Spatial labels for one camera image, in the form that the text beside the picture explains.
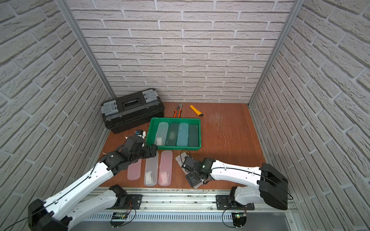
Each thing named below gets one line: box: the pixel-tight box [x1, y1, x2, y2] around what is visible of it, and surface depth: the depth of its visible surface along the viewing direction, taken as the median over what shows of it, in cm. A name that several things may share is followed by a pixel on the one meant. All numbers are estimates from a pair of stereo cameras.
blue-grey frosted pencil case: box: [176, 122, 190, 147], surface depth 103 cm
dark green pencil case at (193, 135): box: [187, 124, 199, 147], surface depth 102 cm
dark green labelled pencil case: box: [164, 122, 180, 147], surface depth 102 cm
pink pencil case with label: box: [158, 150, 173, 187], surface depth 85 cm
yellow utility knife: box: [189, 104, 204, 117], surface depth 116 cm
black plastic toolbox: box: [100, 88, 165, 135], surface depth 97 cm
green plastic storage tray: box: [145, 117, 202, 151], surface depth 102 cm
